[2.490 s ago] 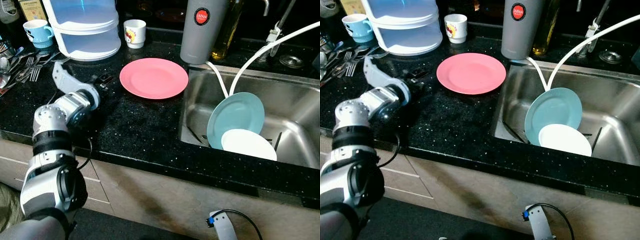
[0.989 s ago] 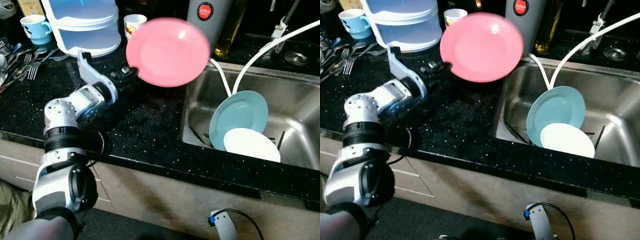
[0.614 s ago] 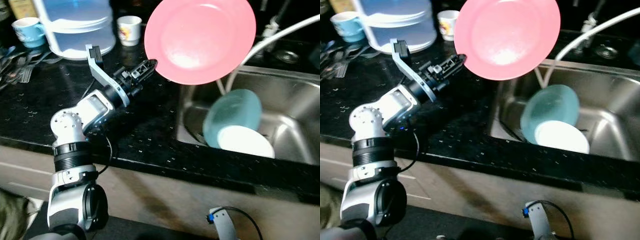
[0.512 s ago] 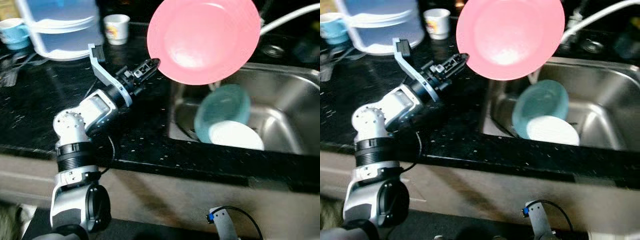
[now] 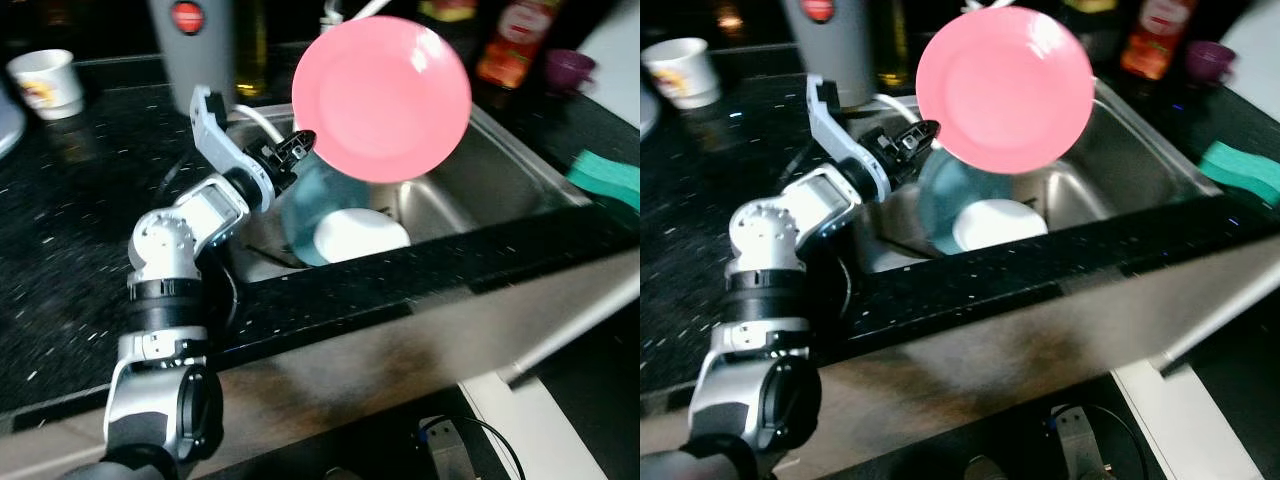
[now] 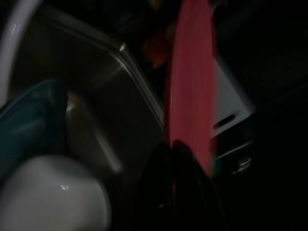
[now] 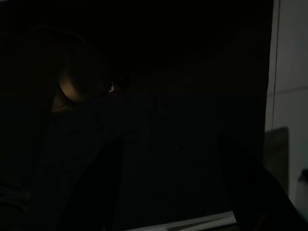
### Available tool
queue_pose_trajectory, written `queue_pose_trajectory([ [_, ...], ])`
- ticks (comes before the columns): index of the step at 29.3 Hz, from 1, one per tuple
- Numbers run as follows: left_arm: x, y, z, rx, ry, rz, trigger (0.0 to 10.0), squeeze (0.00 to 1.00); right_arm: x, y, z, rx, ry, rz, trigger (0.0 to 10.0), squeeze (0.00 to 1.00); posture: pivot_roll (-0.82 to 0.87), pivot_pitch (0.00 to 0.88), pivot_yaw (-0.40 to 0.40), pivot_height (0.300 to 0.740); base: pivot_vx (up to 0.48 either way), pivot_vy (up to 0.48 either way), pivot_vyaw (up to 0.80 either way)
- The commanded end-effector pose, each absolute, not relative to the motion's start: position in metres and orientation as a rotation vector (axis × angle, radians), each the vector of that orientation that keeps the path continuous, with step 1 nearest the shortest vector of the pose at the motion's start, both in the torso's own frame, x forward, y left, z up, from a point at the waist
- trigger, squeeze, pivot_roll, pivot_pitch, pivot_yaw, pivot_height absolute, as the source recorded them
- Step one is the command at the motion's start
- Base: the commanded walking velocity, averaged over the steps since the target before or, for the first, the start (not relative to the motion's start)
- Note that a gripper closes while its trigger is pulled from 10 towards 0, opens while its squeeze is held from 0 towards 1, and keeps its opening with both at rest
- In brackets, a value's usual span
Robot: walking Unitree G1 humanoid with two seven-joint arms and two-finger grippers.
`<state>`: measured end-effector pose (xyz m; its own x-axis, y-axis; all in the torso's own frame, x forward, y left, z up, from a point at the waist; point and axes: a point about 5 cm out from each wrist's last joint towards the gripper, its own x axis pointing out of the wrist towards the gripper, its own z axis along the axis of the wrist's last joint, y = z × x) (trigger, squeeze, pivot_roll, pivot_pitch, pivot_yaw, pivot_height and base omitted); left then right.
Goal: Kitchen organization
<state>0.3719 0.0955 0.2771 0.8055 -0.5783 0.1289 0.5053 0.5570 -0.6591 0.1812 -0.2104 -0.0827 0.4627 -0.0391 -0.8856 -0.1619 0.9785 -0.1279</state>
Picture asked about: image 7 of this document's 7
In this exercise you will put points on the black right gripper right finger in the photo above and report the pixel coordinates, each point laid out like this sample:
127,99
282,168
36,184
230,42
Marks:
255,197

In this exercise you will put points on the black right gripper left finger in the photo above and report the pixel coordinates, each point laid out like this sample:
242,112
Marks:
96,192

